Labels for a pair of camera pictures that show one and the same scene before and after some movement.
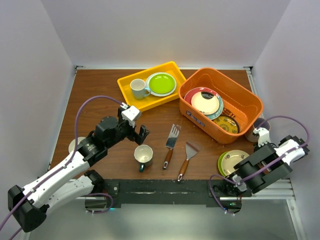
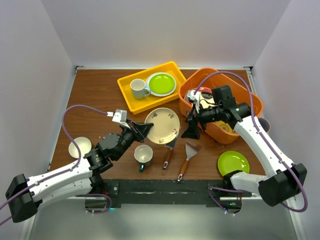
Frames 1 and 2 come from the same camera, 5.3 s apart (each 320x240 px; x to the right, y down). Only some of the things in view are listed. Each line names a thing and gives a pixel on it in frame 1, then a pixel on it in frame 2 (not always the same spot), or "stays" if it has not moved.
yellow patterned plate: x=228 y=123 stays
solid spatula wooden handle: x=191 y=150 stays
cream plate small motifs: x=230 y=159 → x=166 y=125
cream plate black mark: x=205 y=102 stays
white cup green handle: x=143 y=154 stays
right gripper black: x=256 y=147 → x=192 y=132
